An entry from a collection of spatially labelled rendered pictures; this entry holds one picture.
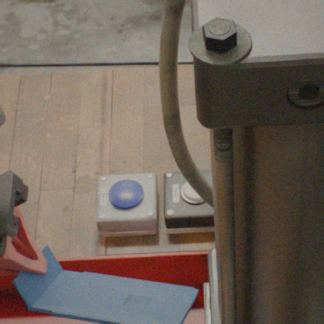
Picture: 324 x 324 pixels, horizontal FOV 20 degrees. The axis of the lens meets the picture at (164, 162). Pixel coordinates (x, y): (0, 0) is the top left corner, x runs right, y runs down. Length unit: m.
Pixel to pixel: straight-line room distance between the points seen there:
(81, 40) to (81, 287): 1.82
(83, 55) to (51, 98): 1.40
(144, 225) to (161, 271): 0.07
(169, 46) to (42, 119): 0.71
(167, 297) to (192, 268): 0.13
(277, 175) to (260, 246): 0.05
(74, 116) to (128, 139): 0.08
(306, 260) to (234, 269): 0.03
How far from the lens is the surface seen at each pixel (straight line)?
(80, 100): 1.18
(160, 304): 0.82
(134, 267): 0.95
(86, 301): 0.83
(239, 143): 0.37
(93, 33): 2.64
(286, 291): 0.44
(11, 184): 0.79
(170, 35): 0.45
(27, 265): 0.83
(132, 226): 1.01
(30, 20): 2.72
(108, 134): 1.13
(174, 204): 1.01
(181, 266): 0.95
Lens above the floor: 1.73
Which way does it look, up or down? 49 degrees down
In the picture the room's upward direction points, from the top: 6 degrees counter-clockwise
